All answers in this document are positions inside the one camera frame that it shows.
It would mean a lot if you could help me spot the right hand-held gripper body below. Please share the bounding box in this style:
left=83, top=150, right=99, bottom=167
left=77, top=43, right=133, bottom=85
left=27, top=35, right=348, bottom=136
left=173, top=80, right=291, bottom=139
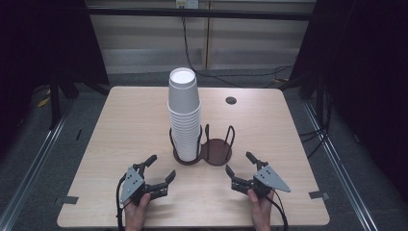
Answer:
left=250, top=165, right=293, bottom=199

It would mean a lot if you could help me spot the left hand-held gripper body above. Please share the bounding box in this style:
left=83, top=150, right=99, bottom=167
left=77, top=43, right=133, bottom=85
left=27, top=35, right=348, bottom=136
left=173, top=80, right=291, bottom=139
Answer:
left=119, top=166, right=150, bottom=207

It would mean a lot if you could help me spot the brown double wire cup holder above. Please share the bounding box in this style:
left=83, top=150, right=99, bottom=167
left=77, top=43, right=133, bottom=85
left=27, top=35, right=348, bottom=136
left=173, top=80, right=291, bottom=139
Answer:
left=168, top=123, right=237, bottom=167

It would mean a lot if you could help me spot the stack of white cups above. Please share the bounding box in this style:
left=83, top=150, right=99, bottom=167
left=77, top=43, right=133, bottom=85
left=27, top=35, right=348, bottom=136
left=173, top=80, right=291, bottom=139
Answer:
left=166, top=104, right=203, bottom=163

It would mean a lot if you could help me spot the person's left hand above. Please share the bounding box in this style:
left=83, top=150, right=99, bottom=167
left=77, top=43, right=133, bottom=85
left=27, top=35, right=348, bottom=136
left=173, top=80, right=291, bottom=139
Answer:
left=123, top=192, right=151, bottom=231

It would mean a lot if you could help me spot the person's right hand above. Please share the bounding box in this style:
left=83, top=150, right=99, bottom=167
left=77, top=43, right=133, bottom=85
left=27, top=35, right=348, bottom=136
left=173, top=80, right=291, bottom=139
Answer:
left=246, top=189, right=275, bottom=231

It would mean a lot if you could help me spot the grey tape strip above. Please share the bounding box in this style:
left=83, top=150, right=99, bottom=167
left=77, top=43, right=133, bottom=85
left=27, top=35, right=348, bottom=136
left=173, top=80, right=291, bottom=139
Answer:
left=53, top=194, right=80, bottom=206
left=308, top=190, right=331, bottom=201

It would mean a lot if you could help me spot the black metal stand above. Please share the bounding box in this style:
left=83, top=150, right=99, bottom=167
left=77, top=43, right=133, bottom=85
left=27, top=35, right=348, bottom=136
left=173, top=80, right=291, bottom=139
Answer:
left=47, top=74, right=81, bottom=131

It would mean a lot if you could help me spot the yellow tape strip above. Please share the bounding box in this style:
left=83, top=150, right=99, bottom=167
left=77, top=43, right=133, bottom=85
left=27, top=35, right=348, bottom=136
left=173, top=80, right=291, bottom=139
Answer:
left=37, top=95, right=52, bottom=109

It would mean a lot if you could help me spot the dark curtain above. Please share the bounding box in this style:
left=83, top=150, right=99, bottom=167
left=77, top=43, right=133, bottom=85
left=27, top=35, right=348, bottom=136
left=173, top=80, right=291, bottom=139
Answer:
left=288, top=0, right=408, bottom=196
left=0, top=0, right=111, bottom=155

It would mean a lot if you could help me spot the black horizontal bar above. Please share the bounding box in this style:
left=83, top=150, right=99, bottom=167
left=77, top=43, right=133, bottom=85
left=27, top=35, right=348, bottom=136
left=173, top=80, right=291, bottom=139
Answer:
left=86, top=7, right=318, bottom=22

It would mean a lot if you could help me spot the left hand-held gripper black cable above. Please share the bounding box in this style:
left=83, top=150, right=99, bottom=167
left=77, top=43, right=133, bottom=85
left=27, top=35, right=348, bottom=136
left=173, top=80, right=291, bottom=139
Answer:
left=115, top=172, right=133, bottom=231

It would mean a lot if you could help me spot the hand-held gripper black cable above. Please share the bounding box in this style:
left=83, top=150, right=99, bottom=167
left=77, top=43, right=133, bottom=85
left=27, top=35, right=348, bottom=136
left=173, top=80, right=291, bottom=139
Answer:
left=265, top=189, right=289, bottom=231
left=115, top=172, right=133, bottom=231

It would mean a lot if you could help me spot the right hand-held gripper black cable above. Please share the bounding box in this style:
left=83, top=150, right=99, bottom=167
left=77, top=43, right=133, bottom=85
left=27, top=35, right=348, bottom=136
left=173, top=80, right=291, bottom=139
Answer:
left=265, top=189, right=289, bottom=231

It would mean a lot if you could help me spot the metal floor rail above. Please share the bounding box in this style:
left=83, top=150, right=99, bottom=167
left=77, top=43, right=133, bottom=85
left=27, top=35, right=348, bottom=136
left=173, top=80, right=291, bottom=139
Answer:
left=302, top=101, right=381, bottom=231
left=0, top=97, right=77, bottom=231

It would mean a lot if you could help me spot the black floor cable bundle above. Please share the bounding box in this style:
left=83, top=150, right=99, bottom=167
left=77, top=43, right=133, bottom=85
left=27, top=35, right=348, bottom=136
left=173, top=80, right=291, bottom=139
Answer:
left=298, top=84, right=334, bottom=159

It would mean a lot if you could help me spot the long black hanging cable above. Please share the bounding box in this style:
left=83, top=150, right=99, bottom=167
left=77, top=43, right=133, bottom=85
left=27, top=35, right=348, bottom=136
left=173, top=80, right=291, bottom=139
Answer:
left=180, top=15, right=293, bottom=90

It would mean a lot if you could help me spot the white wall outlet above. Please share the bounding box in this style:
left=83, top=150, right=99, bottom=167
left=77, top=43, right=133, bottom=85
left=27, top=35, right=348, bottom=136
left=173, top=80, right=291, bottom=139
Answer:
left=175, top=0, right=200, bottom=10

